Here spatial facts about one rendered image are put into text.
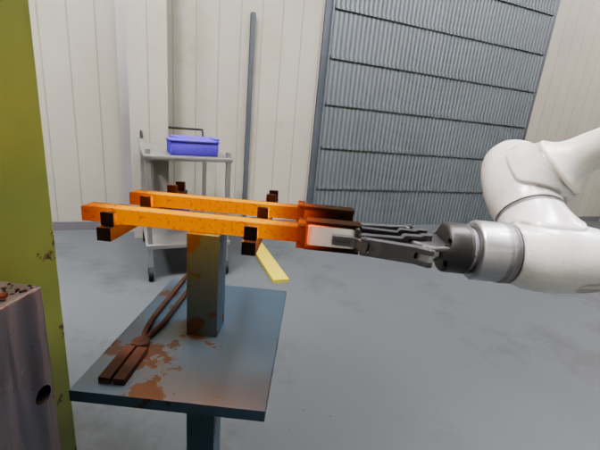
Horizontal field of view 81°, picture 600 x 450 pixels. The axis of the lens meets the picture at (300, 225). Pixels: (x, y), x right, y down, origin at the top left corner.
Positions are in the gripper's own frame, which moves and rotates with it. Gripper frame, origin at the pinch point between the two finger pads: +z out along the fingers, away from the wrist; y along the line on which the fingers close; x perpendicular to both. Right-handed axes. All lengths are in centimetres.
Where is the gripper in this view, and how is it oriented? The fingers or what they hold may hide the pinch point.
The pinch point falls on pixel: (330, 235)
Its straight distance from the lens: 53.6
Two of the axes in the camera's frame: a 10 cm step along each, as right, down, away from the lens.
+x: 0.9, -9.6, -2.8
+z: -9.9, -1.0, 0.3
